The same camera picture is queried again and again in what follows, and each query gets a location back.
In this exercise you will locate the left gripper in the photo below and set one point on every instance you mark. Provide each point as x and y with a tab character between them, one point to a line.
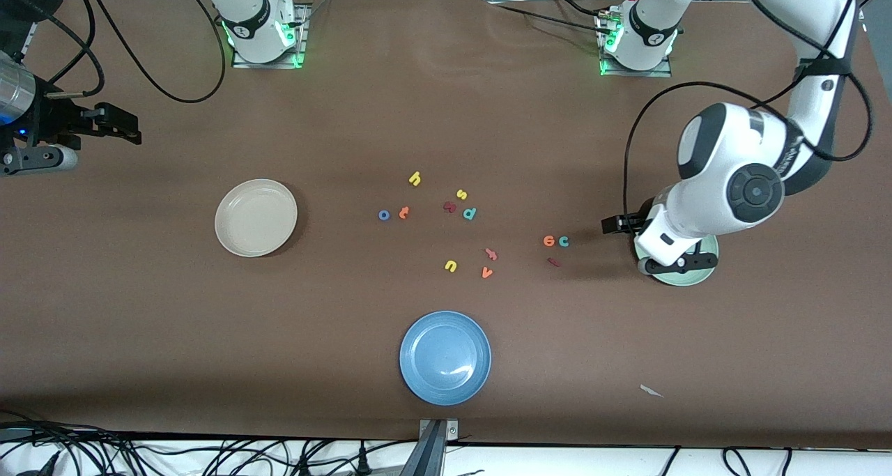
642	220

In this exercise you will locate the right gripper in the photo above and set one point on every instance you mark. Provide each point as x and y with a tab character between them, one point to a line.
50	118

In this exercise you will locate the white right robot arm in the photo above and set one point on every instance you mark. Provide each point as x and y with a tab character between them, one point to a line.
251	16

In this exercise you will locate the green plate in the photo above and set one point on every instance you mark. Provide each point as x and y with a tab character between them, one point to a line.
679	280

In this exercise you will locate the pink foam letter f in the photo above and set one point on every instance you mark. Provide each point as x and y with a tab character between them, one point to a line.
491	254

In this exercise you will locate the white torn paper scrap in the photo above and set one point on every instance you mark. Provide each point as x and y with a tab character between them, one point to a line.
651	391

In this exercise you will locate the beige brown plate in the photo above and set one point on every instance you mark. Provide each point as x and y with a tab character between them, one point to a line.
256	218

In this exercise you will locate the brown paper table cover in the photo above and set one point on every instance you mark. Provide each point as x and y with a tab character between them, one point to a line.
446	113

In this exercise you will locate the yellow foam letter h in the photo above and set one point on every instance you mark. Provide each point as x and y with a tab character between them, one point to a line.
414	178

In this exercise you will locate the blue plate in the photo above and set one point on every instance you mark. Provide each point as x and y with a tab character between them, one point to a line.
446	357

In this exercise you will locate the metal camera stand bracket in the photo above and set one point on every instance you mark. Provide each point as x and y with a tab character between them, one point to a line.
451	428

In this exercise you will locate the black camera stand pole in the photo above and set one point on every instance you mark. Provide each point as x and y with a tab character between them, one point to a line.
426	455

